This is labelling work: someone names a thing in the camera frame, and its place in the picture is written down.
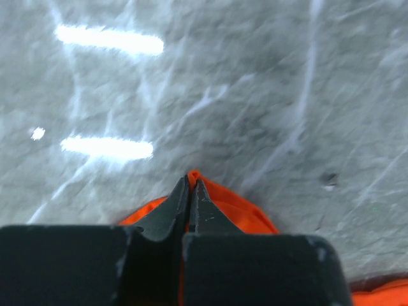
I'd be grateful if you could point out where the orange t shirt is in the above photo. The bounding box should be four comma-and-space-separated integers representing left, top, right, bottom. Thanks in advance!
120, 170, 407, 305

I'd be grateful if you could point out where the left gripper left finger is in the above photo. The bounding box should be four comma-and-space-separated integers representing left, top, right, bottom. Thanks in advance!
1, 177, 189, 305

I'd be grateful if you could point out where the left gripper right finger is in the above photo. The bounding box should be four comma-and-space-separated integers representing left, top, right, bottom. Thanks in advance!
182, 181, 352, 305

